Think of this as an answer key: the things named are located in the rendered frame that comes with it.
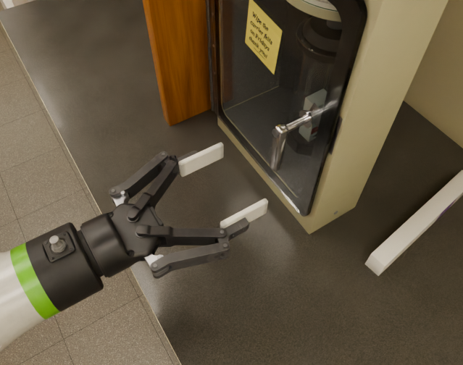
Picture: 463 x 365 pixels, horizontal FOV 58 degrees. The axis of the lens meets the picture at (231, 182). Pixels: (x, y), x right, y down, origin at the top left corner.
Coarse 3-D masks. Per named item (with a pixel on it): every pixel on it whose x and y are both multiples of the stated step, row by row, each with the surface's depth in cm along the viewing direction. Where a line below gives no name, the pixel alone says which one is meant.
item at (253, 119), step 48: (240, 0) 58; (288, 0) 49; (336, 0) 42; (240, 48) 65; (288, 48) 53; (336, 48) 46; (240, 96) 72; (288, 96) 59; (336, 96) 49; (288, 144) 65; (288, 192) 72
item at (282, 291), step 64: (64, 0) 120; (128, 0) 120; (64, 64) 103; (128, 64) 103; (64, 128) 91; (128, 128) 91; (192, 128) 91; (192, 192) 81; (256, 192) 81; (384, 192) 81; (256, 256) 74; (320, 256) 74; (448, 256) 74; (192, 320) 67; (256, 320) 67; (320, 320) 67; (384, 320) 67; (448, 320) 67
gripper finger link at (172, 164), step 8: (176, 160) 58; (168, 168) 58; (160, 176) 57; (168, 176) 57; (152, 184) 56; (160, 184) 56; (168, 184) 58; (152, 192) 56; (160, 192) 57; (144, 200) 54; (152, 200) 55; (136, 208) 53; (128, 216) 53; (136, 216) 53
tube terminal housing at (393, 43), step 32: (384, 0) 39; (416, 0) 42; (448, 0) 45; (384, 32) 43; (416, 32) 46; (384, 64) 48; (416, 64) 52; (352, 96) 49; (384, 96) 53; (224, 128) 89; (352, 128) 55; (384, 128) 60; (352, 160) 62; (320, 192) 65; (352, 192) 72; (320, 224) 75
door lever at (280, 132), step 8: (304, 112) 56; (296, 120) 56; (304, 120) 56; (280, 128) 55; (288, 128) 55; (280, 136) 55; (272, 144) 58; (280, 144) 57; (272, 152) 59; (280, 152) 58; (272, 160) 60; (280, 160) 60; (272, 168) 61; (280, 168) 62
